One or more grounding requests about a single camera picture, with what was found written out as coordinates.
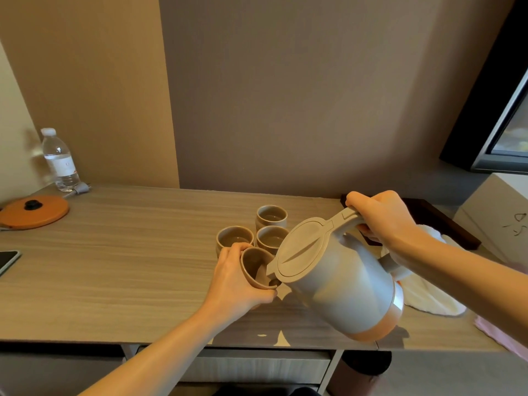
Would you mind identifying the person's right hand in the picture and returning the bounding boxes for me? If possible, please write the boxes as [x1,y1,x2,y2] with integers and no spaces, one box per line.
[346,190,418,251]

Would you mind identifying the person's left hand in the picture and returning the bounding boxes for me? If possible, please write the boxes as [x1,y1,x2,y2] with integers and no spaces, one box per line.
[202,242,278,325]

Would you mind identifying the beige ceramic cup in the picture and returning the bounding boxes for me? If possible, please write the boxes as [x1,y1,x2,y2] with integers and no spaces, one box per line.
[256,225,290,255]
[255,205,288,232]
[216,226,255,259]
[240,246,282,291]

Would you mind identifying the grey electric kettle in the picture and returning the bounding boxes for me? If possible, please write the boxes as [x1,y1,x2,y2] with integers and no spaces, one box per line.
[266,208,405,343]

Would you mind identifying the person's right forearm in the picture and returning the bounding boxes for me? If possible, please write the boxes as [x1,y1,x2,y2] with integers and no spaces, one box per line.
[388,227,528,348]

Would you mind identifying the person's left forearm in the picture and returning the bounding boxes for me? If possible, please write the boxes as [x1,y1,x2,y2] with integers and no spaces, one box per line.
[78,302,232,396]

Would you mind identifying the grey wooden drawer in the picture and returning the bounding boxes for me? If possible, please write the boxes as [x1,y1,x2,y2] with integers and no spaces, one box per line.
[137,347,332,385]

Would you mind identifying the dark wooden tray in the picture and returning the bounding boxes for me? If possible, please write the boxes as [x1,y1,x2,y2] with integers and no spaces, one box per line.
[340,195,482,251]

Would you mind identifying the white towel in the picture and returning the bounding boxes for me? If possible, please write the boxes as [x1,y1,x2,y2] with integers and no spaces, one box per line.
[379,224,468,317]

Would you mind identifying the dark waste bin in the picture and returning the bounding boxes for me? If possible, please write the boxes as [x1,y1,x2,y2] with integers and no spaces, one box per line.
[325,351,393,396]

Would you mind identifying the white box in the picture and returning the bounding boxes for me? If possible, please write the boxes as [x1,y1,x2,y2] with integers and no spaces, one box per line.
[453,173,528,265]

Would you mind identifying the black framed television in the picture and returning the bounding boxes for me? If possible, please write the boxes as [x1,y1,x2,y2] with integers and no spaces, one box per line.
[439,0,528,175]

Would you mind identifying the pink cloth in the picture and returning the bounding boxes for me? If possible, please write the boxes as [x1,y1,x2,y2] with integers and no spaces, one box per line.
[474,314,528,362]

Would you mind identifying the grey power plug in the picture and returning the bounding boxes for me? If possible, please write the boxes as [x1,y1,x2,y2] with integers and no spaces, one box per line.
[63,182,92,199]

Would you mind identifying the clear plastic water bottle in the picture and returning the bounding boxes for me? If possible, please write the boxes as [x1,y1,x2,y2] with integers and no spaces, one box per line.
[40,128,80,193]

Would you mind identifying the orange round kettle base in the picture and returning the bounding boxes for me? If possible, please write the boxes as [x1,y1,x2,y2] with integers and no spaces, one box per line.
[0,195,70,231]

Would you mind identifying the black smartphone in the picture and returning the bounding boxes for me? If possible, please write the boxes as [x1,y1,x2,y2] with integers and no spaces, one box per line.
[0,250,21,277]

